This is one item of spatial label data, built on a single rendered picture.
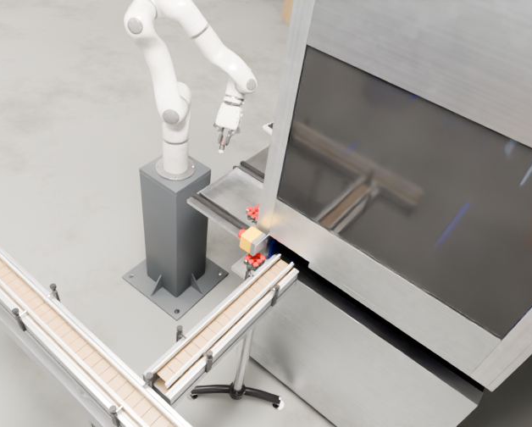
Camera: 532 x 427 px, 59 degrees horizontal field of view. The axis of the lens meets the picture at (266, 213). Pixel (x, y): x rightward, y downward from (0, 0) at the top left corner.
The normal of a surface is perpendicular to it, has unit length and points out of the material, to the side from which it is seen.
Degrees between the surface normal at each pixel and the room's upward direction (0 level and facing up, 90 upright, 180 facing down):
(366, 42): 90
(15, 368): 0
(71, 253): 0
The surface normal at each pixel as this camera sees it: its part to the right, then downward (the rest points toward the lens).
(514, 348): -0.62, 0.49
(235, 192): 0.13, -0.71
